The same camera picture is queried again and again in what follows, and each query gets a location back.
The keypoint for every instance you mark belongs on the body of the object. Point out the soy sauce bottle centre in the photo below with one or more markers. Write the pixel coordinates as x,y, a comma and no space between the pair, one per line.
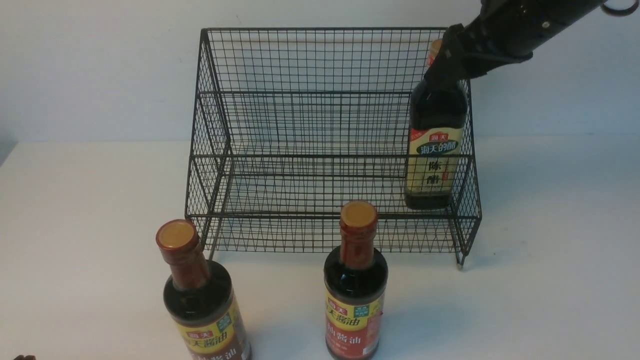
355,276

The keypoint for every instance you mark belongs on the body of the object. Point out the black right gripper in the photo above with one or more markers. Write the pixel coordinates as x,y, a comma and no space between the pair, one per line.
505,32

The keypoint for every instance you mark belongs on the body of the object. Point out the soy sauce bottle left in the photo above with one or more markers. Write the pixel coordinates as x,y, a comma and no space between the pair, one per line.
200,298

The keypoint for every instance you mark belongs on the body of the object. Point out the black wire mesh rack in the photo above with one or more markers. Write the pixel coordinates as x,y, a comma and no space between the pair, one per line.
289,124

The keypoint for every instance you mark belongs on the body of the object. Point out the soy sauce bottle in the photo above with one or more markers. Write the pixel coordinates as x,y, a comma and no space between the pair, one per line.
200,298
355,276

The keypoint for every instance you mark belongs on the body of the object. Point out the dark vinegar bottle yellow label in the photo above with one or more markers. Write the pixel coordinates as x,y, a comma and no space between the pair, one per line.
437,118

